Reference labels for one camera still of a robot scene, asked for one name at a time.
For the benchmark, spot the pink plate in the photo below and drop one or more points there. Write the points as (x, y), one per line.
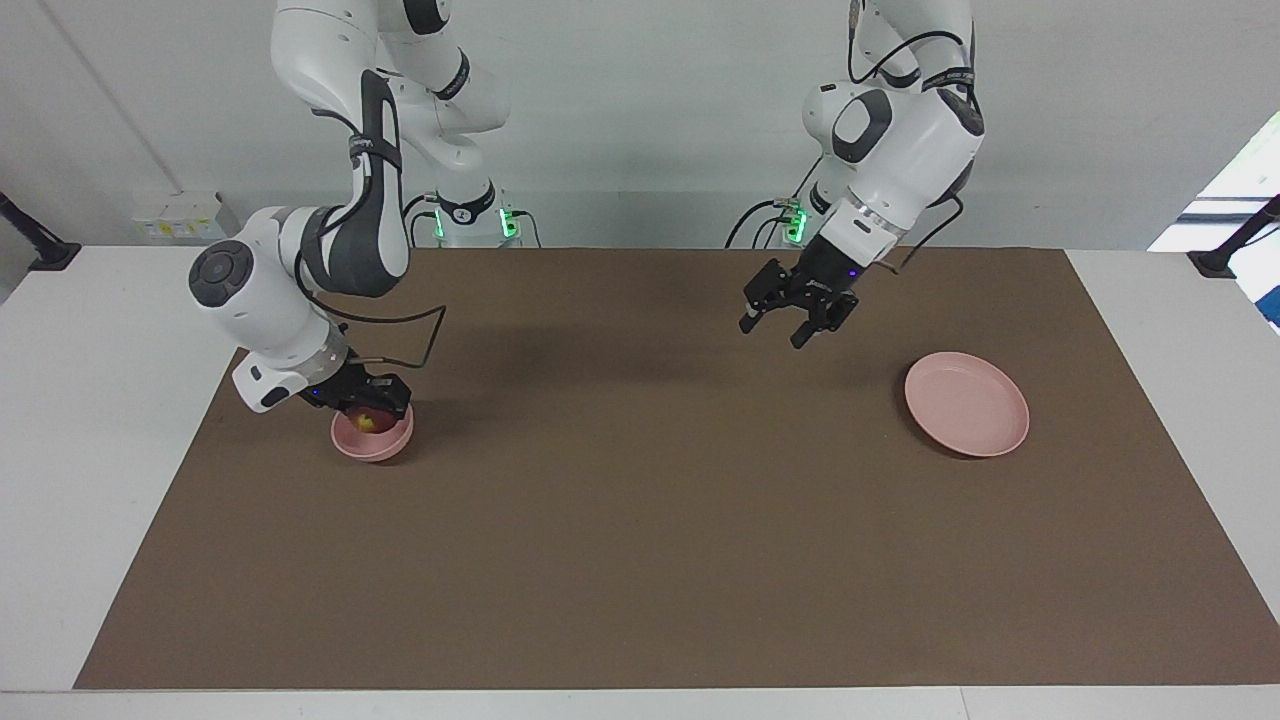
(968, 405)

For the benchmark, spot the black clamp mount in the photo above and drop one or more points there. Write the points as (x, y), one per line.
(1225, 255)
(45, 250)

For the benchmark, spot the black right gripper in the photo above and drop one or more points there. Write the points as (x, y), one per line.
(365, 388)

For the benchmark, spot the pink bowl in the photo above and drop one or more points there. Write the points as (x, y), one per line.
(372, 445)

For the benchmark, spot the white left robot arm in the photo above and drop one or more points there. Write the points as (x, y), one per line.
(900, 140)

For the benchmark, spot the blue object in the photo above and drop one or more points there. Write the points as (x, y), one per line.
(1273, 308)

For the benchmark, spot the dark red apple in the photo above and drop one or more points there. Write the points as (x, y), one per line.
(367, 424)

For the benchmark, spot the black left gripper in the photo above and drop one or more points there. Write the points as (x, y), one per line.
(820, 270)

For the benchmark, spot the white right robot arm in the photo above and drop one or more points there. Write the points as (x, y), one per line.
(330, 240)

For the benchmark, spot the white wall socket box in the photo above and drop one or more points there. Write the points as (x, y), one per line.
(180, 220)

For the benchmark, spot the brown table mat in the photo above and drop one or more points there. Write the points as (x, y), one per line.
(640, 520)

